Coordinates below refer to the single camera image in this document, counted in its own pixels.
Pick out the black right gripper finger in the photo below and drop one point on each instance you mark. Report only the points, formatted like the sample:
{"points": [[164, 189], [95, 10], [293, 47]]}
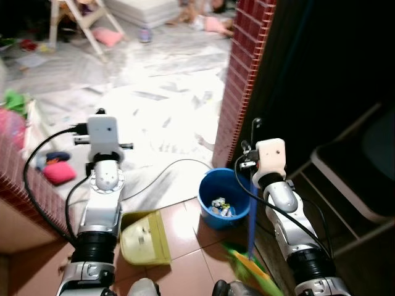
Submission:
{"points": [[257, 129]]}

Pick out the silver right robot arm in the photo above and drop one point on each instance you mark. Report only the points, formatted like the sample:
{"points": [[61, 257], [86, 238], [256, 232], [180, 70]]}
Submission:
{"points": [[281, 203]]}

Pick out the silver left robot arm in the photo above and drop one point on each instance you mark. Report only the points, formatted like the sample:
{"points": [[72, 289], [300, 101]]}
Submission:
{"points": [[102, 216]]}

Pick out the blue plastic bucket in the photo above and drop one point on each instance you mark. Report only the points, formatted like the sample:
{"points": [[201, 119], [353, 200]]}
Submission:
{"points": [[213, 185]]}

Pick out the rubbish in bucket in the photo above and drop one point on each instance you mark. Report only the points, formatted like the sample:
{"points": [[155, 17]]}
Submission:
{"points": [[222, 206]]}

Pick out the dark folding chair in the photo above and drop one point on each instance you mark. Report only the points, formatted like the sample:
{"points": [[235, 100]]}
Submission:
{"points": [[345, 179]]}

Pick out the light pink pillow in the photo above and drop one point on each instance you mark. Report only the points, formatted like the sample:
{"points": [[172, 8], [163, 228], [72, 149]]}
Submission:
{"points": [[219, 26]]}

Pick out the grey right robot leg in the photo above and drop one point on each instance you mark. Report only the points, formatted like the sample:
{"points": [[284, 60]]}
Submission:
{"points": [[234, 288]]}

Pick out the grey robot leg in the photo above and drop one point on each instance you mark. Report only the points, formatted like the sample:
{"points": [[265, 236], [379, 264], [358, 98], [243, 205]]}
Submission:
{"points": [[143, 288], [234, 288]]}

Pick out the purple bottle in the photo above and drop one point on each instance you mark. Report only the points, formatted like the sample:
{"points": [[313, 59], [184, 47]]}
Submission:
{"points": [[145, 34]]}

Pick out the white mattress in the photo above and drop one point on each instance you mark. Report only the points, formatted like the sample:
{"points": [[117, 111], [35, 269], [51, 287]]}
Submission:
{"points": [[145, 11]]}

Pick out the grey left robot leg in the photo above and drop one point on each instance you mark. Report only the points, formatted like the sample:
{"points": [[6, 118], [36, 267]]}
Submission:
{"points": [[143, 288]]}

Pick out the magenta cushion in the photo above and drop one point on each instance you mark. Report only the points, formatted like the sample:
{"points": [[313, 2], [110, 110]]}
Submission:
{"points": [[60, 172]]}

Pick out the green cloth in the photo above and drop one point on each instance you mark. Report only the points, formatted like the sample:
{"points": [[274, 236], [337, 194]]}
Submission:
{"points": [[15, 102]]}

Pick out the red toy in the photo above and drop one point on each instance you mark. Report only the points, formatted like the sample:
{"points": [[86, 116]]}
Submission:
{"points": [[28, 44]]}

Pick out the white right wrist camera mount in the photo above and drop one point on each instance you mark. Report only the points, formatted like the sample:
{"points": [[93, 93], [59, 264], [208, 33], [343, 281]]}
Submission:
{"points": [[271, 157]]}

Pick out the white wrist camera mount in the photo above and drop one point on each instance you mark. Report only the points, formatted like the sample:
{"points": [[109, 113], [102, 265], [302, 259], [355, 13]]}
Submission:
{"points": [[103, 135], [271, 157]]}

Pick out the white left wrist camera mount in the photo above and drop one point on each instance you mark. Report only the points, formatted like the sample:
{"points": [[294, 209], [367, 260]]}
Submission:
{"points": [[103, 135]]}

